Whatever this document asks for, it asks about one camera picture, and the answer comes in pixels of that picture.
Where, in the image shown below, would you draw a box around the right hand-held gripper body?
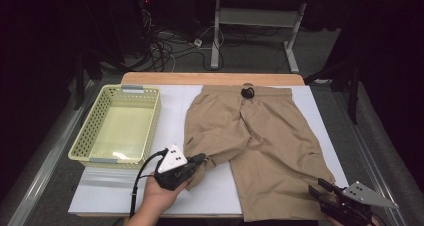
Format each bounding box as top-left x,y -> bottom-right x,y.
320,180 -> 399,226

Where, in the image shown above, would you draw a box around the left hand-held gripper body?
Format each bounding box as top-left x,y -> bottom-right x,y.
154,144 -> 198,191

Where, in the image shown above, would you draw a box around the tan shorts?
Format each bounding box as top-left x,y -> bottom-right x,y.
182,84 -> 336,223

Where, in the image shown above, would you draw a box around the yellow perforated plastic basket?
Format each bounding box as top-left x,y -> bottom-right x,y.
67,84 -> 163,170

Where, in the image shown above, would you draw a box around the person's left hand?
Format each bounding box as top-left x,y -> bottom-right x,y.
143,175 -> 188,215

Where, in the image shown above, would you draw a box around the white table cover sheet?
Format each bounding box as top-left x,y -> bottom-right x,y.
68,84 -> 360,217

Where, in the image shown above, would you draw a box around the black metal stand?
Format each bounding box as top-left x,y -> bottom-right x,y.
73,49 -> 104,110
303,52 -> 363,125

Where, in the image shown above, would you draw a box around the white-framed desk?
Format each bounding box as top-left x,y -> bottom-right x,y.
199,0 -> 352,74

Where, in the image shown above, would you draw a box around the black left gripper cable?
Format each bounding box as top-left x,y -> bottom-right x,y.
129,148 -> 169,219

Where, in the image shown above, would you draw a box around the aluminium floor rail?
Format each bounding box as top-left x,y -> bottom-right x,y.
333,92 -> 408,226

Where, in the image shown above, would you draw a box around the tangle of floor cables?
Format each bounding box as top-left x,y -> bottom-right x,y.
138,5 -> 224,74

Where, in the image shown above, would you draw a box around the aluminium table edge rail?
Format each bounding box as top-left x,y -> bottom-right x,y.
6,80 -> 96,226

